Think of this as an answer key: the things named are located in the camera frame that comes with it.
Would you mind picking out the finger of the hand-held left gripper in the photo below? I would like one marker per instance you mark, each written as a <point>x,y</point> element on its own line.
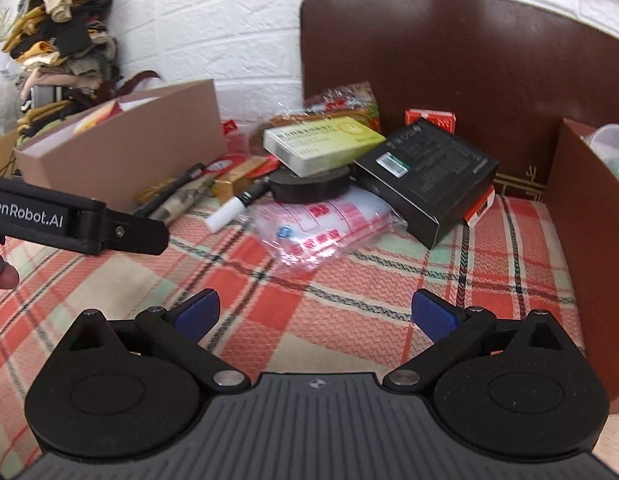
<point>139,234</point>

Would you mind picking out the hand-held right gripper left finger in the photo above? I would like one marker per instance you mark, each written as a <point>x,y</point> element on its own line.
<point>198,313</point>

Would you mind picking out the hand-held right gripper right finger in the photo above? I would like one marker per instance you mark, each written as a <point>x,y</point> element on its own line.
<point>433,318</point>

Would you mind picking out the clear plastic container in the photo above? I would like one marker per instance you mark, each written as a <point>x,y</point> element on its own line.
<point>612,140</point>

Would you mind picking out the person's left hand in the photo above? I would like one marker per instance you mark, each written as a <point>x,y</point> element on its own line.
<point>3,276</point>

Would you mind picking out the black pen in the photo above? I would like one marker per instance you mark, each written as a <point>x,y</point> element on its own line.
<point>169,187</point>

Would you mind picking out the camouflage pouch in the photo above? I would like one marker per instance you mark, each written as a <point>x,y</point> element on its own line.
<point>187,197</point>

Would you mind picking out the open tan cardboard box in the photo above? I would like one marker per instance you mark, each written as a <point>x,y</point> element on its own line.
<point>134,150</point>

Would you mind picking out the plaid blanket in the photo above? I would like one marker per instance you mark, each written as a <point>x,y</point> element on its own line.
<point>339,310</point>

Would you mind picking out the white marker pen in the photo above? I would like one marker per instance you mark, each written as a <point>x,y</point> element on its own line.
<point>232,210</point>

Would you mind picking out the red and white flat box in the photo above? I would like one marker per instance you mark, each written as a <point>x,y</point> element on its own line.
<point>478,207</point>

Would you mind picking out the gold and red packet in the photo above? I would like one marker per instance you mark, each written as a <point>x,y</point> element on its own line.
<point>242,172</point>

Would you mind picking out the clear plastic bag red print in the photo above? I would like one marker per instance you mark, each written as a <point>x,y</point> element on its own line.
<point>324,232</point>

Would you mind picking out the black product box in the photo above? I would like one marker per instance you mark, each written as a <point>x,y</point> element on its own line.
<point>429,175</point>

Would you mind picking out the black tape roll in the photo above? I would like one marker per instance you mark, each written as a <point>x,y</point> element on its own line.
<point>309,187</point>

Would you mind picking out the pile of clothes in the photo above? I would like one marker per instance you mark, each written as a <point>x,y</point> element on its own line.
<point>59,45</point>

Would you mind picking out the brown cardboard box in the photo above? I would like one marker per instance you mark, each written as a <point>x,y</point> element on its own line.
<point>589,240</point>

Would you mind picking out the red card box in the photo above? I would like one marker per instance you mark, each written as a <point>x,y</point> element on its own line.
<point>427,116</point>

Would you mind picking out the green and white medicine box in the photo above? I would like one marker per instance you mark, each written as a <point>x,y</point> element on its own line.
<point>322,145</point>

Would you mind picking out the clear snack packet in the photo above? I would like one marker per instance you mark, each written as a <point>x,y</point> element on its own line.
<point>352,102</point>

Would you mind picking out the dark brown headboard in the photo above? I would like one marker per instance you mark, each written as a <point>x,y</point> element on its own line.
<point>479,60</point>

